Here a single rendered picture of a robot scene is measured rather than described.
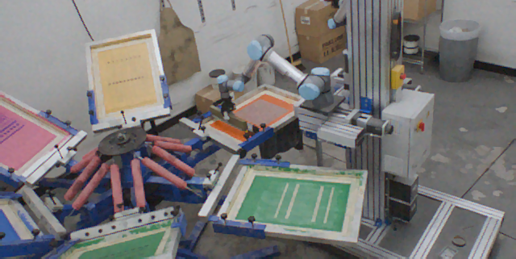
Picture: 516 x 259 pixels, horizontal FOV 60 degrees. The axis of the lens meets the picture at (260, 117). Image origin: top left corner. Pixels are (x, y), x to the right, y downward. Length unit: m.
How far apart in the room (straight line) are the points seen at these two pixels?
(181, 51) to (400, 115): 3.10
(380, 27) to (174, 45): 3.04
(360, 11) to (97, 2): 2.89
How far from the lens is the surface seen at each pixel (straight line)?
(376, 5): 2.68
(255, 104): 3.66
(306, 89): 2.73
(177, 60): 5.32
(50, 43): 4.71
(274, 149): 3.47
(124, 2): 4.94
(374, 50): 2.78
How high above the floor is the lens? 2.71
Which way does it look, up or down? 30 degrees down
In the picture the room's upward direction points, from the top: 9 degrees counter-clockwise
